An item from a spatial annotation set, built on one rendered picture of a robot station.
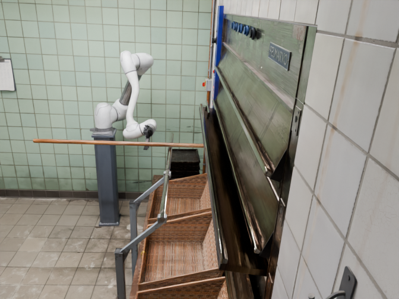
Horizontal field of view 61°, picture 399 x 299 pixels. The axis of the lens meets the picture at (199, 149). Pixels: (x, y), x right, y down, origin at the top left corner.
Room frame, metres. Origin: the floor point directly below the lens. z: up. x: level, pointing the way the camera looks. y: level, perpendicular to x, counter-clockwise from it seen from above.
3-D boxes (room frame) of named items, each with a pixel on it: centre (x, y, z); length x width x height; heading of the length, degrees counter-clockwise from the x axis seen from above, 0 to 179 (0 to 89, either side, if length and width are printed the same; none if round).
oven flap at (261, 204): (1.72, -0.18, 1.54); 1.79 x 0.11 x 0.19; 3
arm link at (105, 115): (3.03, 0.90, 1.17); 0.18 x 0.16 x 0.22; 143
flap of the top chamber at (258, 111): (1.72, -0.18, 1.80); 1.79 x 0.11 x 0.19; 3
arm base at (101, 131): (3.02, 0.93, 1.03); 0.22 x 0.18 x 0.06; 97
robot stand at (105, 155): (3.02, 0.91, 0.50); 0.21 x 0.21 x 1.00; 7
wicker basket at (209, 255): (1.69, 0.08, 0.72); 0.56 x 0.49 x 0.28; 4
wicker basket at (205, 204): (2.29, 0.12, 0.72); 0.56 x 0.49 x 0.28; 2
